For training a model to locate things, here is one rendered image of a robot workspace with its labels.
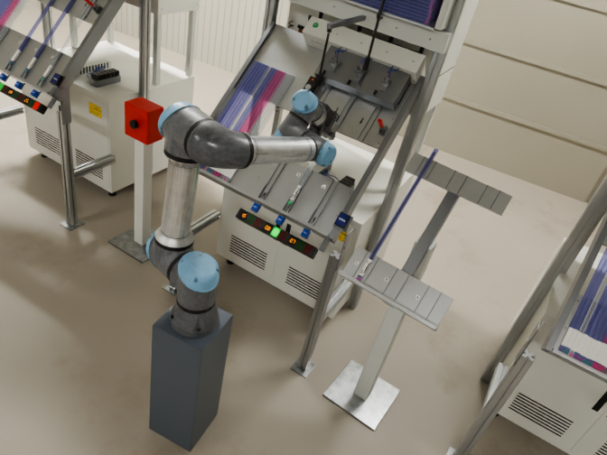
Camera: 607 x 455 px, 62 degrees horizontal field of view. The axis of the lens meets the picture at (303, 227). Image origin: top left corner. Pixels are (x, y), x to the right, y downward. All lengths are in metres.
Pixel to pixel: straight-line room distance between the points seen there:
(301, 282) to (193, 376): 0.91
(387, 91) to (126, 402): 1.52
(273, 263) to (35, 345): 1.06
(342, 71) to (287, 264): 0.93
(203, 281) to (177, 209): 0.21
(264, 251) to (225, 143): 1.23
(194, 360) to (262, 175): 0.74
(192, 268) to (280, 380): 0.90
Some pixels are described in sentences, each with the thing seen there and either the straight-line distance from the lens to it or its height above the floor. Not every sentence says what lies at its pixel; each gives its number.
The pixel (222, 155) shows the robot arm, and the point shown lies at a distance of 1.27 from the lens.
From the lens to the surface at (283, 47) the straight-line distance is 2.20.
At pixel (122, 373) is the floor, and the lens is 2.21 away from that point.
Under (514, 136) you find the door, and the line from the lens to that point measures 4.51.
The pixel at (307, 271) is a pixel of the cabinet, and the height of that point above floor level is 0.25.
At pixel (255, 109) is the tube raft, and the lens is 2.06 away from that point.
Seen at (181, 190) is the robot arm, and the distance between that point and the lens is 1.43.
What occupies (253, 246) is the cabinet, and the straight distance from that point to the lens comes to 2.46.
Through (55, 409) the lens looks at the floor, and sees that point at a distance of 2.14.
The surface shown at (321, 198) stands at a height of 0.79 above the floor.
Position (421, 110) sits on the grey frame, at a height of 1.08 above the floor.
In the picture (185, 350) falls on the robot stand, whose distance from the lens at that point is 1.60.
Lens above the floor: 1.74
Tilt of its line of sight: 35 degrees down
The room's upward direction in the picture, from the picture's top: 14 degrees clockwise
